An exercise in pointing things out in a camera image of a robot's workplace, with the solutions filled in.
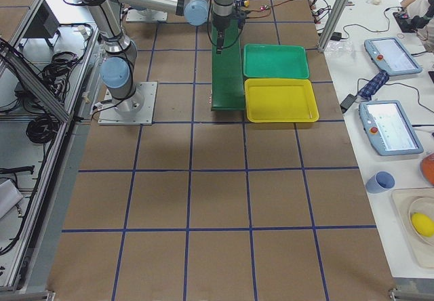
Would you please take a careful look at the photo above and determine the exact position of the blue plaid folded umbrella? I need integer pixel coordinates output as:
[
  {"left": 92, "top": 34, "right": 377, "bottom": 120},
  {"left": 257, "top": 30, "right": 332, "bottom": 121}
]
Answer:
[{"left": 357, "top": 70, "right": 390, "bottom": 100}]

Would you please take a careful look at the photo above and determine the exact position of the teach pendant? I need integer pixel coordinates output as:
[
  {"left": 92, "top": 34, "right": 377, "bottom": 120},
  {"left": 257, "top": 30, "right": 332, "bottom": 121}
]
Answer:
[
  {"left": 358, "top": 100, "right": 424, "bottom": 156},
  {"left": 364, "top": 37, "right": 422, "bottom": 77}
]

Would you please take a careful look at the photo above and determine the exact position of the yellow plastic tray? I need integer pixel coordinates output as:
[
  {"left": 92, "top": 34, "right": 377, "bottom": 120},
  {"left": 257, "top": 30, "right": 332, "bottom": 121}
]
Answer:
[{"left": 244, "top": 78, "right": 319, "bottom": 123}]

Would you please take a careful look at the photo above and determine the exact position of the yellow lemon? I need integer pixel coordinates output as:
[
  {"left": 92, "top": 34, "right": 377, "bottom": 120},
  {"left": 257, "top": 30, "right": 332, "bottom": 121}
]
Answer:
[{"left": 410, "top": 213, "right": 433, "bottom": 237}]

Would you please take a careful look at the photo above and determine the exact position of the beige tray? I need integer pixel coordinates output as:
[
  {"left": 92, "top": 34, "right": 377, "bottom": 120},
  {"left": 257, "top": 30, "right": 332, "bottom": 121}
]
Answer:
[{"left": 391, "top": 188, "right": 433, "bottom": 269}]

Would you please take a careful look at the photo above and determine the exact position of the green conveyor belt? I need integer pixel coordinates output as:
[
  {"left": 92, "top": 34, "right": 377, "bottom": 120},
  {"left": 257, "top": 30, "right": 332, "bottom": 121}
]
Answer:
[{"left": 211, "top": 19, "right": 245, "bottom": 111}]

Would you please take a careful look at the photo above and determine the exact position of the blue plastic cup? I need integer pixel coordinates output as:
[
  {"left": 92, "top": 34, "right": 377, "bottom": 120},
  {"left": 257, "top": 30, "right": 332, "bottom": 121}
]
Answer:
[{"left": 366, "top": 171, "right": 395, "bottom": 194}]

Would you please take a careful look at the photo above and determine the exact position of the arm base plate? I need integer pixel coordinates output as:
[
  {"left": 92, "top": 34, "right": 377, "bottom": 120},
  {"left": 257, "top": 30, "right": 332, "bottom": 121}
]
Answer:
[{"left": 98, "top": 81, "right": 157, "bottom": 125}]

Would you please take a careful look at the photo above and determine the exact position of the upper teach pendant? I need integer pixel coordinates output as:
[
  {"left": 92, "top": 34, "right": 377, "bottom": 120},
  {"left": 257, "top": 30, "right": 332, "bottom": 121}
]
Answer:
[{"left": 364, "top": 37, "right": 422, "bottom": 77}]

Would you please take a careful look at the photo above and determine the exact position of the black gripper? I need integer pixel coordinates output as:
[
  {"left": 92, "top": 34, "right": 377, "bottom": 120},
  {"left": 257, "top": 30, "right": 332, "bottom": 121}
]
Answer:
[{"left": 212, "top": 12, "right": 229, "bottom": 54}]

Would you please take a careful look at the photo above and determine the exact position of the green plastic tray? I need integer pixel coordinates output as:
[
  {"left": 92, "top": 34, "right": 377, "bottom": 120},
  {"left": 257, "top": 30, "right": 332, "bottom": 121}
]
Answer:
[{"left": 243, "top": 43, "right": 310, "bottom": 79}]

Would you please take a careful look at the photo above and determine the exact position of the black power adapter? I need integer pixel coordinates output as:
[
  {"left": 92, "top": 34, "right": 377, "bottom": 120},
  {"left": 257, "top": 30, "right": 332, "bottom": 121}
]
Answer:
[{"left": 340, "top": 94, "right": 357, "bottom": 114}]

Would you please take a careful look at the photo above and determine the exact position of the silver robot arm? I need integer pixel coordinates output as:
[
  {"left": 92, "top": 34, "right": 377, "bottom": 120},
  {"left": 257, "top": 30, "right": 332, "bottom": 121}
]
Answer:
[{"left": 80, "top": 0, "right": 234, "bottom": 117}]

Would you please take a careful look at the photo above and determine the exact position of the lower teach pendant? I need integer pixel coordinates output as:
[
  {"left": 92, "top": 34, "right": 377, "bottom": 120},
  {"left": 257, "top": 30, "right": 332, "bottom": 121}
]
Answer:
[{"left": 358, "top": 100, "right": 424, "bottom": 156}]

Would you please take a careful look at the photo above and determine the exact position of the red black power cable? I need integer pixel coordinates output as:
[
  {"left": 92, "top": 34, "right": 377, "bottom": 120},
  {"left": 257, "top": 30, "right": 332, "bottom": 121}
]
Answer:
[{"left": 244, "top": 0, "right": 308, "bottom": 13}]

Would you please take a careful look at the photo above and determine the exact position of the aluminium frame post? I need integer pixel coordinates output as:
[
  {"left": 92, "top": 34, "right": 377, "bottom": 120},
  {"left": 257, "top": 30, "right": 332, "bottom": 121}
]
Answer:
[{"left": 317, "top": 0, "right": 348, "bottom": 52}]

